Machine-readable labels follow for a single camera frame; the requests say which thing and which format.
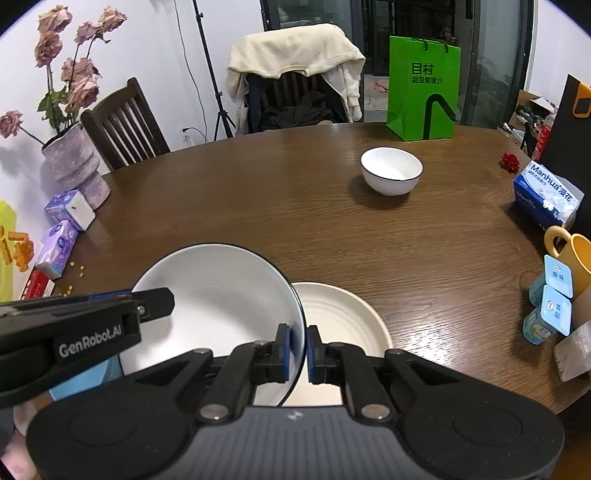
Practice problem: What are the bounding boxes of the yellow-green snack box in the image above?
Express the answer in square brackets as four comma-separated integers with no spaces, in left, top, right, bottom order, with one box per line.
[0,199,35,301]

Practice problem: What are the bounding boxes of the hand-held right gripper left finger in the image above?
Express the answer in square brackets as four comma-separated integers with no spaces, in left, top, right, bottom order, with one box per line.
[134,324,293,423]

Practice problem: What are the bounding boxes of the blue bowl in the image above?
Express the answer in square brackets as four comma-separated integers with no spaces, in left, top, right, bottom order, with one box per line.
[48,355,123,403]

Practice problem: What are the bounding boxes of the wooden chair with clothes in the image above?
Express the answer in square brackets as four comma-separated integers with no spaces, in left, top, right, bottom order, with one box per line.
[245,69,352,134]

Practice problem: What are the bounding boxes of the frosted plastic container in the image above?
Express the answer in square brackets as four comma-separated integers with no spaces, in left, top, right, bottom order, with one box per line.
[553,320,591,383]

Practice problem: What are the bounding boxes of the scattered yellow kernels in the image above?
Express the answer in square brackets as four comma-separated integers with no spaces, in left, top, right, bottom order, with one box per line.
[58,261,88,296]

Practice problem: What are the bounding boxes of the dark wooden chair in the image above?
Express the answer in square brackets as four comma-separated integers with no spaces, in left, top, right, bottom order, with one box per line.
[81,77,171,171]

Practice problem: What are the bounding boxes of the black tripod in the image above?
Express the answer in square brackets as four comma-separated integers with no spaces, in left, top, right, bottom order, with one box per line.
[191,0,236,139]

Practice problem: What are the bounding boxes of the blue tissue pack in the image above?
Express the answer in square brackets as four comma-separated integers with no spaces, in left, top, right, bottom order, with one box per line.
[512,160,583,230]

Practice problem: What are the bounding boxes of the green paper bag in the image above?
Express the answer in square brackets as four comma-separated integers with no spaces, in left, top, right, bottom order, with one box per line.
[386,35,462,142]

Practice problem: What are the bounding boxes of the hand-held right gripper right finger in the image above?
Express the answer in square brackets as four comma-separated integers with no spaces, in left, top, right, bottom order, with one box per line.
[307,324,465,422]

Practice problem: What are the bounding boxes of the purple tissue cube box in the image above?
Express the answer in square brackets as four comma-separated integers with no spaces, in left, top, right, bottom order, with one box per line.
[44,189,96,232]

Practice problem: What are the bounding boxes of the purple tissue pack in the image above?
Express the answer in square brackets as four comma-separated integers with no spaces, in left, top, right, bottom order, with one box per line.
[34,220,79,281]

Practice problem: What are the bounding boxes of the yellow mug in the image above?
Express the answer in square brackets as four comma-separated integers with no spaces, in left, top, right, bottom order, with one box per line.
[543,225,591,289]

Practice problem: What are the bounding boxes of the open cardboard box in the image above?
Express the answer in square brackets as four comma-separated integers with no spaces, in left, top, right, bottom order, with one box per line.
[501,89,559,139]

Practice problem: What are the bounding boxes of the cream plate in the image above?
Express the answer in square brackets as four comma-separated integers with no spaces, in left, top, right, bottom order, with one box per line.
[291,282,394,408]

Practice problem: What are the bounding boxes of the small yogurt bottle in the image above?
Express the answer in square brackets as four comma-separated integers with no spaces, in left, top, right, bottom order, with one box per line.
[527,255,574,308]
[522,285,573,346]

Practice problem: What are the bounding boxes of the white bowl black rim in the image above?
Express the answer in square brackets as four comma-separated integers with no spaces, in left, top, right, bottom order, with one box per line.
[119,243,306,408]
[360,147,424,197]

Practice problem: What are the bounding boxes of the pink ribbed vase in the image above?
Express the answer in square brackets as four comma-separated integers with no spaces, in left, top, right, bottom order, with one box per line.
[41,122,112,209]

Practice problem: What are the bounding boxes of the black paper bag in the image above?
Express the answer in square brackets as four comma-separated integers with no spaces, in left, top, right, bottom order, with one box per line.
[538,74,591,178]

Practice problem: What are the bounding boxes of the chair draped with clothes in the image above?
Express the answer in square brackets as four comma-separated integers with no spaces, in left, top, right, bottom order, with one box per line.
[226,23,367,123]

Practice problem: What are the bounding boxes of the red box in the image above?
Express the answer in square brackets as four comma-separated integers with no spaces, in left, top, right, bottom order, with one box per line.
[21,269,56,301]

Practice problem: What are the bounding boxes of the black framed glass door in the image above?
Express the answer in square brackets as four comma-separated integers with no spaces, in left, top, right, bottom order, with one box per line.
[260,0,532,127]

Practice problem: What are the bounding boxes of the dark clothes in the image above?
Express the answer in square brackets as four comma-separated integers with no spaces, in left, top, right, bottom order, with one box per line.
[259,90,345,132]

